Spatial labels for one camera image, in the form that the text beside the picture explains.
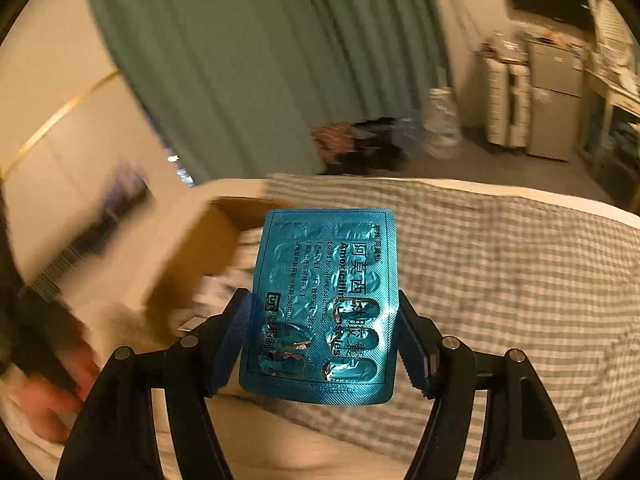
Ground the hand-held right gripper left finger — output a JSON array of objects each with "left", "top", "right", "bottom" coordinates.
[{"left": 55, "top": 287, "right": 253, "bottom": 480}]

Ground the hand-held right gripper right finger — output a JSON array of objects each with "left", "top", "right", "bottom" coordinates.
[{"left": 395, "top": 292, "right": 581, "bottom": 480}]

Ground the brown cardboard box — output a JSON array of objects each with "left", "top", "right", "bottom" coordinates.
[{"left": 122, "top": 195, "right": 296, "bottom": 346}]

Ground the teal blister pack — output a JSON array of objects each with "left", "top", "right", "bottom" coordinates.
[{"left": 239, "top": 207, "right": 401, "bottom": 407}]

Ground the person's left hand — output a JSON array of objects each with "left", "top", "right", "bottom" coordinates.
[{"left": 12, "top": 352, "right": 103, "bottom": 443}]

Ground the checked blanket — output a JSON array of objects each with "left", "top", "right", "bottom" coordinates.
[{"left": 200, "top": 172, "right": 640, "bottom": 480}]

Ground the black bag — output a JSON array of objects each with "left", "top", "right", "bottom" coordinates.
[{"left": 325, "top": 117, "right": 408, "bottom": 173}]

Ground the patterned gift bag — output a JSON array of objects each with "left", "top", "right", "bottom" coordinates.
[{"left": 310, "top": 124, "right": 351, "bottom": 161}]

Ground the large clear water jug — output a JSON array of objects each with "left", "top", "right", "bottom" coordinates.
[{"left": 424, "top": 87, "right": 463, "bottom": 158}]

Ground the white suitcase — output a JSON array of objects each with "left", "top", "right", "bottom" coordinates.
[{"left": 482, "top": 55, "right": 533, "bottom": 153}]

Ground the wide green curtain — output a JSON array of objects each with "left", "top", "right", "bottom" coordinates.
[{"left": 80, "top": 0, "right": 448, "bottom": 186}]

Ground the silver refrigerator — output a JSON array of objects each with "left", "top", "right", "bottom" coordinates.
[{"left": 525, "top": 40, "right": 586, "bottom": 163}]

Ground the white dressing table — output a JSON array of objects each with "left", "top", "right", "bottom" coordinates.
[{"left": 580, "top": 67, "right": 640, "bottom": 201}]

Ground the oval vanity mirror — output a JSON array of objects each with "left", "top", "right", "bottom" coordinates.
[{"left": 590, "top": 0, "right": 633, "bottom": 61}]

